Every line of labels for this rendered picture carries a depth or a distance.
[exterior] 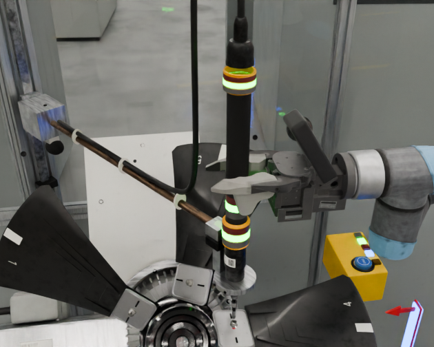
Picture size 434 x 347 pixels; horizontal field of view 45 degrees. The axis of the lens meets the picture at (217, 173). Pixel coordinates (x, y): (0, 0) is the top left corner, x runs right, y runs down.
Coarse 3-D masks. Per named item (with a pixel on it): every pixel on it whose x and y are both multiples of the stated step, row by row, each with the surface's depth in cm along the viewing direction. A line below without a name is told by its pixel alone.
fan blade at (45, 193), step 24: (48, 192) 86; (24, 216) 88; (48, 216) 87; (0, 240) 90; (24, 240) 89; (48, 240) 88; (72, 240) 87; (0, 264) 92; (24, 264) 91; (48, 264) 90; (72, 264) 88; (96, 264) 87; (24, 288) 94; (48, 288) 93; (72, 288) 91; (96, 288) 90; (120, 288) 88; (96, 312) 94
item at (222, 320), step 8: (216, 312) 95; (224, 312) 95; (240, 312) 96; (216, 320) 93; (224, 320) 94; (240, 320) 94; (248, 320) 94; (216, 328) 92; (224, 328) 92; (240, 328) 92; (248, 328) 93; (224, 336) 90; (232, 336) 91; (240, 336) 91; (248, 336) 91; (224, 344) 89; (232, 344) 89; (240, 344) 89; (248, 344) 89
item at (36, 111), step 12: (24, 96) 120; (36, 96) 122; (48, 96) 122; (24, 108) 117; (36, 108) 116; (48, 108) 116; (60, 108) 117; (24, 120) 120; (36, 120) 115; (48, 120) 116; (36, 132) 118; (48, 132) 117; (60, 132) 120
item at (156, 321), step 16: (160, 304) 96; (176, 304) 88; (192, 304) 91; (160, 320) 85; (176, 320) 86; (192, 320) 86; (208, 320) 86; (144, 336) 94; (160, 336) 85; (176, 336) 86; (192, 336) 86; (208, 336) 86
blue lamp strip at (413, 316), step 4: (416, 308) 96; (412, 312) 98; (416, 312) 97; (412, 316) 98; (416, 316) 97; (412, 320) 98; (416, 320) 97; (408, 324) 100; (412, 324) 99; (408, 328) 100; (412, 328) 99; (408, 332) 100; (412, 332) 99; (404, 336) 102; (408, 336) 101; (412, 336) 99; (404, 340) 102; (408, 340) 101; (404, 344) 102; (408, 344) 101
